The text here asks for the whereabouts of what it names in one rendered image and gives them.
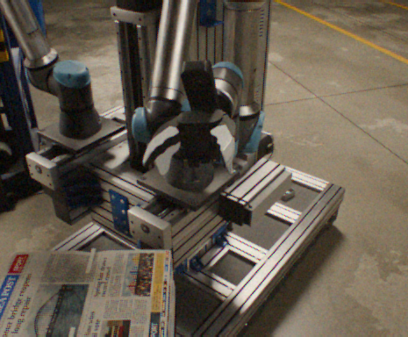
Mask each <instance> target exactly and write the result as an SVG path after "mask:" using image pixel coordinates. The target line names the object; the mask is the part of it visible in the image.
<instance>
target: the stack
mask: <svg viewBox="0 0 408 337"><path fill-rule="evenodd" d="M171 258H172V255H171V250H161V249H134V250H108V251H103V252H97V251H96V249H95V248H92V249H91V253H87V252H81V251H24V252H14V255H13V256H12V257H11V259H10V263H9V264H8V265H7V267H6V270H5V271H4V273H3V277H2V278H1V280H0V337H175V320H176V309H175V280H173V271H172V269H173V267H172V261H173V259H171Z"/></svg>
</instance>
